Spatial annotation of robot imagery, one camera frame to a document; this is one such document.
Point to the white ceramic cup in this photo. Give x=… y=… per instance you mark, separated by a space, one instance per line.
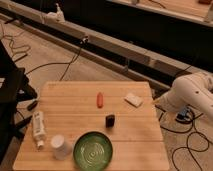
x=61 y=147

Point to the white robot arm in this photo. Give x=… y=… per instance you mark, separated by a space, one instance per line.
x=194 y=89

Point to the black eraser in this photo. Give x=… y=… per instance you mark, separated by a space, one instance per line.
x=110 y=120

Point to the orange carrot toy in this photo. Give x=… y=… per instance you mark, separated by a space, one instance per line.
x=99 y=100

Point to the white sponge block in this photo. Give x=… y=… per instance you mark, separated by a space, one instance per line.
x=134 y=100

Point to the green glass plate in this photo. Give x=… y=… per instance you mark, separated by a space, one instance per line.
x=93 y=151

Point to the white lotion tube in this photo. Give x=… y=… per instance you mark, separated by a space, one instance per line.
x=39 y=133

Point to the blue black floor object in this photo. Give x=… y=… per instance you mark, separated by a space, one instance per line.
x=183 y=116

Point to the black chair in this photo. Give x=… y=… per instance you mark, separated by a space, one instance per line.
x=15 y=88

